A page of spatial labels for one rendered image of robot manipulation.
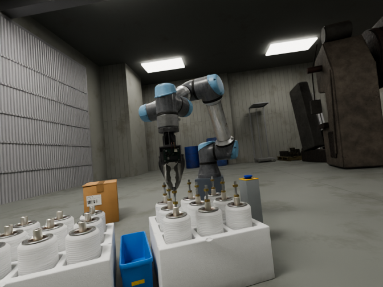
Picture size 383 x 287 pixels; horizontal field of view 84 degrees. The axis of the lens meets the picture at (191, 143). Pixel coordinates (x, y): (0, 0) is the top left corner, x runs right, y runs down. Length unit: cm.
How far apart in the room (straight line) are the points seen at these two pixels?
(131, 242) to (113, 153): 548
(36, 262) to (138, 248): 47
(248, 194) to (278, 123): 714
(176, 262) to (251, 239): 26
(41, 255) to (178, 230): 39
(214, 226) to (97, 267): 37
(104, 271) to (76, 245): 11
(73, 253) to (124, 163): 565
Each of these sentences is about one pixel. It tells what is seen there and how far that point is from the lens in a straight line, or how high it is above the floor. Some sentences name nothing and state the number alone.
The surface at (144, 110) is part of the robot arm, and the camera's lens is 89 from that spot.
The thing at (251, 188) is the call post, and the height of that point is 27.
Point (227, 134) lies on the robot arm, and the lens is 127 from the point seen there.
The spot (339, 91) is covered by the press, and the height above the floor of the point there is 122.
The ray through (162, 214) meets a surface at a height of 24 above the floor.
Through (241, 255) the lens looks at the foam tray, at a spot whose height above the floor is 11.
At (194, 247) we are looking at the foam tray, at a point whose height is 16.
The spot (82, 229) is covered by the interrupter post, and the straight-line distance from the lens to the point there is 77.
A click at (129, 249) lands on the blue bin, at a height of 5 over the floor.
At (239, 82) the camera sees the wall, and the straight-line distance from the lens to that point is 822.
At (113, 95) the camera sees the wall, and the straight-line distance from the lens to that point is 671.
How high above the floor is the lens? 45
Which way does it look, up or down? 3 degrees up
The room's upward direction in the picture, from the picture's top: 5 degrees counter-clockwise
